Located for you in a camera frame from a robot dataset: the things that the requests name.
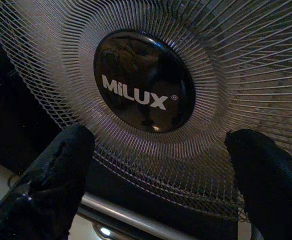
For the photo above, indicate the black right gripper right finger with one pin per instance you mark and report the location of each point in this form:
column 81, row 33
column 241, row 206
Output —
column 268, row 180

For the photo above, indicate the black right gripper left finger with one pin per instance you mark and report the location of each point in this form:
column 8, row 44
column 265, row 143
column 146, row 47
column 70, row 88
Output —
column 56, row 175

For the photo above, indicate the chrome metal tube frame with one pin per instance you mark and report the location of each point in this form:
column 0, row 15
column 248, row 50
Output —
column 125, row 215

